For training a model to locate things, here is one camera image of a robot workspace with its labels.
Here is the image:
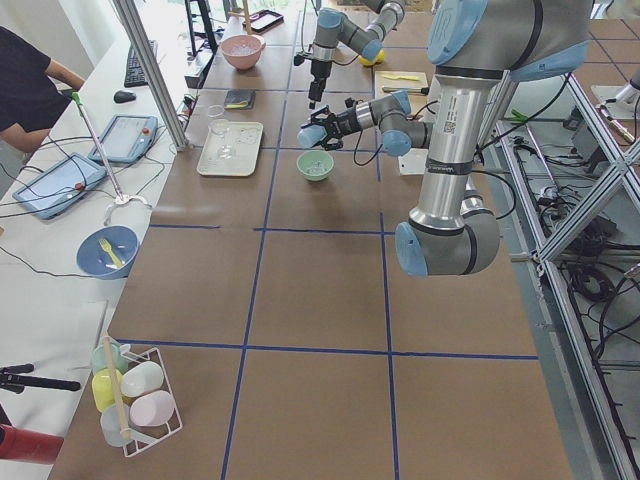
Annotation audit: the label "steel muddler black tip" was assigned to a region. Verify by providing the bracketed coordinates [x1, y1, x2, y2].
[382, 86, 429, 96]

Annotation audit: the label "ice cubes in green bowl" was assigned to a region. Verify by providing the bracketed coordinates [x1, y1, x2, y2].
[306, 161, 327, 177]

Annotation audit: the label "light green bowl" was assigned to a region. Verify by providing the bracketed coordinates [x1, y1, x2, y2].
[296, 150, 334, 182]

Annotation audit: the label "blue teach pendant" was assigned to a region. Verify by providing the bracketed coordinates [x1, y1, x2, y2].
[12, 153, 107, 220]
[99, 114, 159, 164]

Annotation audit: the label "blue bowl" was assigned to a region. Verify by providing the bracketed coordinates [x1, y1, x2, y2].
[76, 225, 139, 280]

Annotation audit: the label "yellow plastic fork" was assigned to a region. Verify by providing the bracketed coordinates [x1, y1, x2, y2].
[99, 237, 124, 269]

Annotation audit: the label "yellow lemon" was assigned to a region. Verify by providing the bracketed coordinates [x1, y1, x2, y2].
[358, 49, 386, 68]

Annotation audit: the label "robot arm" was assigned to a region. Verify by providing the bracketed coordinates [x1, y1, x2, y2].
[298, 1, 592, 276]
[293, 0, 406, 109]

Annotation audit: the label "white wire cup rack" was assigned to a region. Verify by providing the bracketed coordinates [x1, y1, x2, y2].
[90, 336, 183, 458]

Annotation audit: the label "yellow plastic knife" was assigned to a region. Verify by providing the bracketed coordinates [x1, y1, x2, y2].
[382, 74, 422, 82]

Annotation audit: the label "clear wine glass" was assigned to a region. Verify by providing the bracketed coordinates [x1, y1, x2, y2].
[209, 118, 235, 159]

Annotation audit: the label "light blue plastic cup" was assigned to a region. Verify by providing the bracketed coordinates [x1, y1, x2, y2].
[297, 124, 327, 149]

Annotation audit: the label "black computer mouse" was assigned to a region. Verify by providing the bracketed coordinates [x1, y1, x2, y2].
[113, 90, 137, 104]

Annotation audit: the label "yellow cup in rack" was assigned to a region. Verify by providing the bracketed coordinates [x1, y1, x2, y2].
[91, 368, 115, 413]

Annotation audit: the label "person in black shirt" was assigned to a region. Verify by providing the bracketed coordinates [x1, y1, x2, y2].
[1, 27, 85, 154]

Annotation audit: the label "pink bowl of ice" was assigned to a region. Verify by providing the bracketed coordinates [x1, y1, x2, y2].
[220, 35, 266, 70]

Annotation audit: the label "grabber stick tool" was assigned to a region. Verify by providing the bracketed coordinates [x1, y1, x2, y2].
[70, 91, 151, 226]

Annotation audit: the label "cream bear tray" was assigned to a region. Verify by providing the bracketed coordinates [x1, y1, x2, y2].
[196, 120, 263, 177]

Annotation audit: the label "white cup in rack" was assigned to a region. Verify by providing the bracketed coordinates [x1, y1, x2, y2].
[120, 361, 164, 398]

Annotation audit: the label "wooden cutting board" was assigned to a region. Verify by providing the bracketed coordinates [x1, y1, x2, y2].
[374, 71, 429, 98]

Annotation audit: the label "pink cup in rack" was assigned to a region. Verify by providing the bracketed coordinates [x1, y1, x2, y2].
[129, 390, 175, 427]

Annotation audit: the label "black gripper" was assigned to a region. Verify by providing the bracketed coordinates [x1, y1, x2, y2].
[308, 62, 331, 109]
[305, 106, 356, 151]

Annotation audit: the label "black keyboard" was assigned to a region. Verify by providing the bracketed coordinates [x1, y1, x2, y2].
[123, 46, 148, 88]

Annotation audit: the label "grey folded cloth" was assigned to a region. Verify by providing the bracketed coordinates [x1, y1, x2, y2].
[223, 89, 256, 110]

